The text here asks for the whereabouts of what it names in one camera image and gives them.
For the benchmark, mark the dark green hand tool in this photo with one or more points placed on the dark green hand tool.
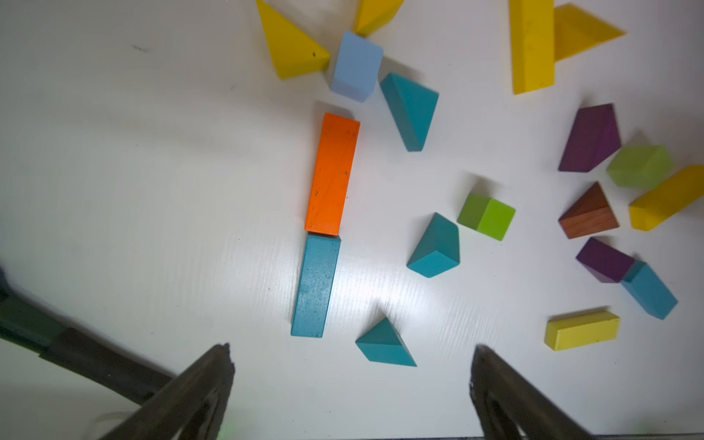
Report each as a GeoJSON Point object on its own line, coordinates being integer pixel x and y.
{"type": "Point", "coordinates": [28, 326]}

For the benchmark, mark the purple triangle block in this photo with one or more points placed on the purple triangle block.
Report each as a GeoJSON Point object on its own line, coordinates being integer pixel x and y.
{"type": "Point", "coordinates": [593, 138]}
{"type": "Point", "coordinates": [607, 264]}

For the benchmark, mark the brown wooden block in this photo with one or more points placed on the brown wooden block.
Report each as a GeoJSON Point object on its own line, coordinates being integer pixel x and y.
{"type": "Point", "coordinates": [589, 215]}

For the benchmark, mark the long teal block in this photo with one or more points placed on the long teal block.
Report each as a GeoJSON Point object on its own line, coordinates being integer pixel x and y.
{"type": "Point", "coordinates": [315, 285]}
{"type": "Point", "coordinates": [649, 291]}

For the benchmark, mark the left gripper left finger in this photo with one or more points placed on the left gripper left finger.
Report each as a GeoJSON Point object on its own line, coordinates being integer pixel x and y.
{"type": "Point", "coordinates": [192, 406]}

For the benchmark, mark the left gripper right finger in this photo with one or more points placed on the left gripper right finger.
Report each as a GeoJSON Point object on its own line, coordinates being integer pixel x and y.
{"type": "Point", "coordinates": [509, 407]}

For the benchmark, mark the light green cube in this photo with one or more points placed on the light green cube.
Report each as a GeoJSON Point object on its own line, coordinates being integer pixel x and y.
{"type": "Point", "coordinates": [486, 215]}
{"type": "Point", "coordinates": [640, 167]}

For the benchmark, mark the light green cube centre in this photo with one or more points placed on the light green cube centre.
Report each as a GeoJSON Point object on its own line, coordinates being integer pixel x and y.
{"type": "Point", "coordinates": [486, 215]}

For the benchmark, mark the long yellow block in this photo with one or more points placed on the long yellow block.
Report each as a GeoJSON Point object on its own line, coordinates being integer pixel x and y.
{"type": "Point", "coordinates": [670, 197]}
{"type": "Point", "coordinates": [582, 330]}
{"type": "Point", "coordinates": [532, 24]}

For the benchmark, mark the small yellow cube block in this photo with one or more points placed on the small yellow cube block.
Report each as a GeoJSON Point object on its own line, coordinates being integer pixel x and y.
{"type": "Point", "coordinates": [577, 30]}

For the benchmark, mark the light green cube right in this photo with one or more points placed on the light green cube right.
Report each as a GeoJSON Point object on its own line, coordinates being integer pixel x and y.
{"type": "Point", "coordinates": [640, 167]}

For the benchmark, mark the yellow triangle block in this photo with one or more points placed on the yellow triangle block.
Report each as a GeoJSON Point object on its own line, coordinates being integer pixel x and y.
{"type": "Point", "coordinates": [375, 14]}
{"type": "Point", "coordinates": [293, 52]}

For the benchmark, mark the orange long block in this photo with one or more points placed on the orange long block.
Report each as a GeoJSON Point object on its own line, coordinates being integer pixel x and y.
{"type": "Point", "coordinates": [335, 156]}

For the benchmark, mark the small teal cube block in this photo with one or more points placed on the small teal cube block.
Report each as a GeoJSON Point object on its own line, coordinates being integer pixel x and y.
{"type": "Point", "coordinates": [438, 249]}

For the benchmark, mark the light blue cube block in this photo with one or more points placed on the light blue cube block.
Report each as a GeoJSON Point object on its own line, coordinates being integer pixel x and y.
{"type": "Point", "coordinates": [357, 68]}

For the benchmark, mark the teal triangle block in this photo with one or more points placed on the teal triangle block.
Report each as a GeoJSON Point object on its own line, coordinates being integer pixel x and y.
{"type": "Point", "coordinates": [383, 344]}
{"type": "Point", "coordinates": [412, 106]}

